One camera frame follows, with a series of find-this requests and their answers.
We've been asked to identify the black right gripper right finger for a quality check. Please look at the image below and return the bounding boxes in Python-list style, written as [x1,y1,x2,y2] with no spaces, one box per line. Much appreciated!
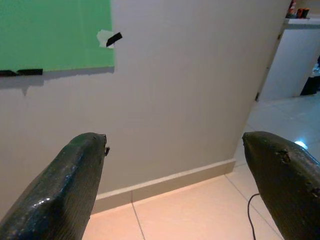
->
[242,131,320,240]

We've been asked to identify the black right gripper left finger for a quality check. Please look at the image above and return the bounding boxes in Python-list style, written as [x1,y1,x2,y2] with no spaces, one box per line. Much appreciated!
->
[0,132,111,240]

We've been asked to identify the white cabinet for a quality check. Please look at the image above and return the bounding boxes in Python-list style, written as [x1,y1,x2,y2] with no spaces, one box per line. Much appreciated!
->
[257,17,320,101]

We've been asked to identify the white tape piece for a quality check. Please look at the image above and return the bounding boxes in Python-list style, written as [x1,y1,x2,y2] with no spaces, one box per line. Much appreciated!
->
[96,29,116,50]

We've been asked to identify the orange items on cabinet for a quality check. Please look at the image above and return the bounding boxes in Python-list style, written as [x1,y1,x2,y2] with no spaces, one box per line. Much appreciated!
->
[287,0,311,20]

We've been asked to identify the thin black floor cable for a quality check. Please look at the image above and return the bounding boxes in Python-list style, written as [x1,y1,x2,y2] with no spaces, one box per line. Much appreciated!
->
[247,193,261,240]

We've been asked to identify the beige wall baseboard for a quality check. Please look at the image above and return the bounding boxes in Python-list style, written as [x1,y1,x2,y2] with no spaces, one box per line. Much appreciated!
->
[91,158,237,215]

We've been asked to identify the green wall sheet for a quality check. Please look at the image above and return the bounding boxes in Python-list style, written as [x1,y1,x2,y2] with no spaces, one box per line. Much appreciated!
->
[0,0,116,72]

